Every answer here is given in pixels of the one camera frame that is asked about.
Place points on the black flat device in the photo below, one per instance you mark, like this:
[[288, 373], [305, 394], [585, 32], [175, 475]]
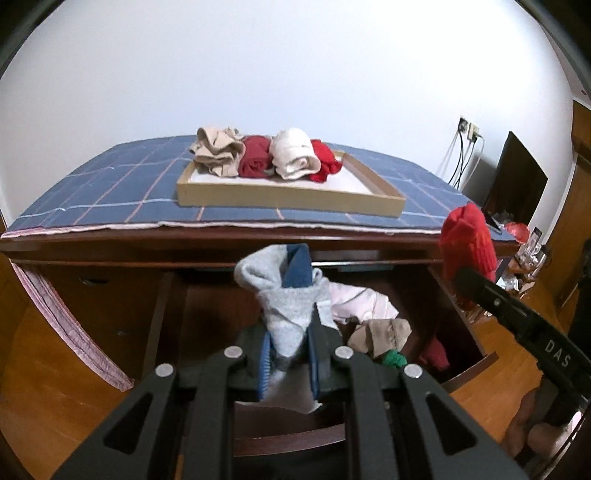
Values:
[[493, 221]]

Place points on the grey and blue underwear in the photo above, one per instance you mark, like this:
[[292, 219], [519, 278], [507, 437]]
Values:
[[286, 304]]

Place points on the wall socket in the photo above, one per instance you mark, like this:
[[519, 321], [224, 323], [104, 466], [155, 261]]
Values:
[[468, 128]]

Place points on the beige underwear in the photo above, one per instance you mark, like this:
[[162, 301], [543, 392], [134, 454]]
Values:
[[383, 334], [214, 150]]

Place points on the red shiny object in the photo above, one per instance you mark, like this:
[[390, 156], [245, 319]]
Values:
[[515, 230]]

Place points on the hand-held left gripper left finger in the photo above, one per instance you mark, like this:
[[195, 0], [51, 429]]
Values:
[[265, 369]]

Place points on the green underwear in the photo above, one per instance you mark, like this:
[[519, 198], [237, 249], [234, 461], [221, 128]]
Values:
[[393, 360]]

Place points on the pile of small clutter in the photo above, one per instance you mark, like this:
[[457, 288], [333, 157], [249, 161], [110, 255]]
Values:
[[531, 263]]

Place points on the dark wooden side drawer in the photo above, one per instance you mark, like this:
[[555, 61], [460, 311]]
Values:
[[124, 341], [106, 295]]

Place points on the red ribbed underwear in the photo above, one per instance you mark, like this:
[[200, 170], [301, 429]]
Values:
[[466, 240]]

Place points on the blue plaid tablecloth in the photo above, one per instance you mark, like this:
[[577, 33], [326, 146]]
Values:
[[115, 184]]

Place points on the person's right hand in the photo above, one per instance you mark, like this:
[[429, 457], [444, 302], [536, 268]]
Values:
[[549, 438]]

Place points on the wooden wardrobe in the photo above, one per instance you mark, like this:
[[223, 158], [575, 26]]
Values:
[[581, 184]]

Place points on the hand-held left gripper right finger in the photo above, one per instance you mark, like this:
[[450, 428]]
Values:
[[316, 364]]

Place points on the dark wooden desk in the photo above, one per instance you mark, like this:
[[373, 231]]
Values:
[[138, 251]]

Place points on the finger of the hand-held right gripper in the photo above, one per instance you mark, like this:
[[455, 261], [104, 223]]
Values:
[[478, 290]]

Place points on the pale pink underwear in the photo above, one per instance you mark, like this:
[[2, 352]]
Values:
[[360, 302]]

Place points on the cardboard tray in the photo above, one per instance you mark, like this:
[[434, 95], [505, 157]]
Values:
[[277, 196]]

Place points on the black monitor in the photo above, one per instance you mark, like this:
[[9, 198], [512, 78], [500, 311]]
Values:
[[512, 180]]

